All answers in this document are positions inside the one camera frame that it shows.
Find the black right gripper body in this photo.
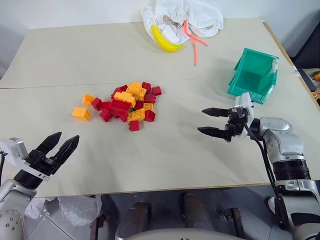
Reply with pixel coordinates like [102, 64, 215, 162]
[224, 107, 250, 144]

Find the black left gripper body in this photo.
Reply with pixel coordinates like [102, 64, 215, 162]
[24, 148, 61, 176]

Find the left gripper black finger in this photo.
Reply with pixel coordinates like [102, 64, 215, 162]
[36, 131, 63, 157]
[51, 135, 80, 165]

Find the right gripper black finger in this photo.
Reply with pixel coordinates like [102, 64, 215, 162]
[201, 107, 230, 119]
[197, 126, 231, 141]

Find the green plastic bin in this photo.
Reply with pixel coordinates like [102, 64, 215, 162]
[226, 47, 280, 106]

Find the clear plastic wrap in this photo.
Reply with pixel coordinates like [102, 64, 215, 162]
[24, 195, 102, 227]

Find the long red toy brick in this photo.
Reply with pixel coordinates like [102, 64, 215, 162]
[109, 99, 134, 113]

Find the orange studded toy brick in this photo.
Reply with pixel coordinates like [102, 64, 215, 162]
[127, 109, 146, 123]
[125, 80, 148, 96]

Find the long orange toy brick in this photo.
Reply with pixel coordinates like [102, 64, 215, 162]
[113, 91, 137, 107]

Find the rusty metal table leg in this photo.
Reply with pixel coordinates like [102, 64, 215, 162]
[219, 207, 246, 240]
[89, 214, 106, 240]

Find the black bar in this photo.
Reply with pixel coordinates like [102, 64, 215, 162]
[291, 64, 319, 92]

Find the yellow toy banana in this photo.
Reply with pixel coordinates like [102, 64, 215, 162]
[151, 24, 185, 54]

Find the white plastic bag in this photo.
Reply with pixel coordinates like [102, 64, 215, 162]
[140, 0, 225, 43]

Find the pale rounded robot body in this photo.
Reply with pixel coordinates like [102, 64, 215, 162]
[133, 226, 247, 240]

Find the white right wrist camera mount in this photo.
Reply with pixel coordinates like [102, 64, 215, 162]
[234, 91, 255, 139]

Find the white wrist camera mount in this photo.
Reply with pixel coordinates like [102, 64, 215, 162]
[234, 91, 255, 139]
[0, 136, 51, 182]

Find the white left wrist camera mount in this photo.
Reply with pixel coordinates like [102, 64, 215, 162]
[0, 136, 51, 182]

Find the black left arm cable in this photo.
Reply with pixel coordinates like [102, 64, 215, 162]
[0, 151, 6, 187]

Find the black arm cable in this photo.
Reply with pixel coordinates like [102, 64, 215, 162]
[243, 123, 289, 231]
[0, 151, 6, 187]

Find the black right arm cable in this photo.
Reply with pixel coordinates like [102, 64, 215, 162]
[243, 123, 289, 231]

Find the salmon pink cord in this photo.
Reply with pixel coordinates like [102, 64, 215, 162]
[183, 20, 209, 67]

